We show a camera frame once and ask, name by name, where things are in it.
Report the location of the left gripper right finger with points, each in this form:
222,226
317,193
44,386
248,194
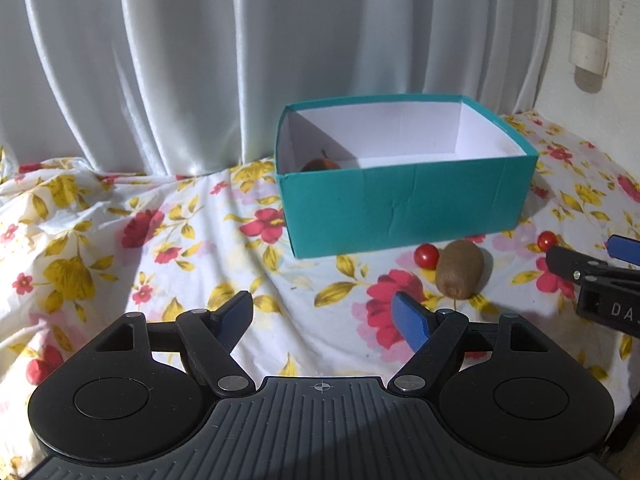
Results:
436,341

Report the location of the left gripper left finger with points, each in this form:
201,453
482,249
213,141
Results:
208,338

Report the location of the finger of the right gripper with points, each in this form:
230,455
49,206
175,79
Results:
623,248
583,269

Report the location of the red cherry tomato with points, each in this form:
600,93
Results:
547,239
426,256

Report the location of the brown kiwi fruit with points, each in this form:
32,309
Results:
459,269

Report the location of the floral bed sheet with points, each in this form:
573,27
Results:
80,248

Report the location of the teal cardboard box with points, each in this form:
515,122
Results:
415,168

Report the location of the small orange in box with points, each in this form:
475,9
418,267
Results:
322,163

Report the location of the white curtain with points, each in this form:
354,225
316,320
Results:
193,86

